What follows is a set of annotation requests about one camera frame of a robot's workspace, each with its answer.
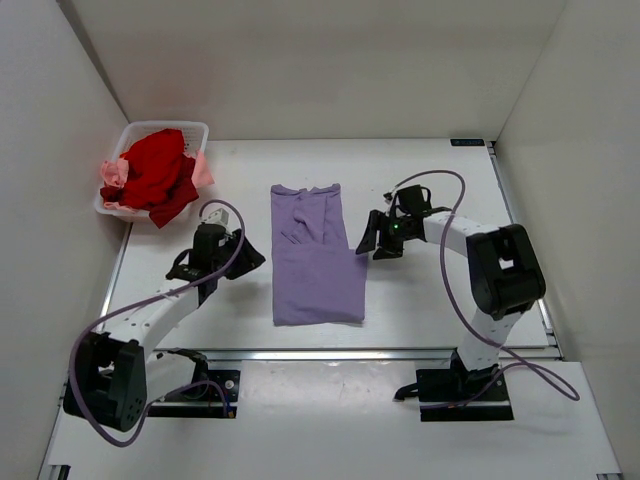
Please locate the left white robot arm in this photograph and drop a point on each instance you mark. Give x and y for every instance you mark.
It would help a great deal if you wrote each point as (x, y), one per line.
(116, 372)

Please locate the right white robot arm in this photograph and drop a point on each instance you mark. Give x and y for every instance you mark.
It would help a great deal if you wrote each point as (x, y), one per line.
(504, 275)

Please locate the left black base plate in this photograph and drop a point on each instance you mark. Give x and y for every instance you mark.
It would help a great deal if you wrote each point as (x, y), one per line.
(215, 395)

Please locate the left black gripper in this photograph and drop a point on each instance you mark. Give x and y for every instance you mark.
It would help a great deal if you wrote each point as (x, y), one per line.
(232, 257)

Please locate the aluminium rail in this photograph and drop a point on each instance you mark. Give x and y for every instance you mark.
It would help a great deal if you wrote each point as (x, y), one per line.
(327, 355)

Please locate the white plastic basket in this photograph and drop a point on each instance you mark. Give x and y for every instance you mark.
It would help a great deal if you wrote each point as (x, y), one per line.
(195, 135)

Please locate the purple t-shirt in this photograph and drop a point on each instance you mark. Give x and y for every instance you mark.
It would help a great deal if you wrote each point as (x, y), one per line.
(317, 278)

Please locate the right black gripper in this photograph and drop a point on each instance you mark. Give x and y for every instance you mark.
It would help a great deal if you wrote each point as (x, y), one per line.
(385, 235)

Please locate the pink t-shirt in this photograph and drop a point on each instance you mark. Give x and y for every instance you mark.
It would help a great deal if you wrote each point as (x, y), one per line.
(114, 175)

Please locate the dark red t-shirt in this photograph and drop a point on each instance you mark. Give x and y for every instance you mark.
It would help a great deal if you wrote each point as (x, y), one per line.
(137, 192)

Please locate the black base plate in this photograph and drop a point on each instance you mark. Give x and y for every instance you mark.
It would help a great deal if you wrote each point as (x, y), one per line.
(465, 405)
(215, 395)

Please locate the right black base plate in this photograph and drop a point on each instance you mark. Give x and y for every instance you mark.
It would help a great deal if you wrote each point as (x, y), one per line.
(465, 405)

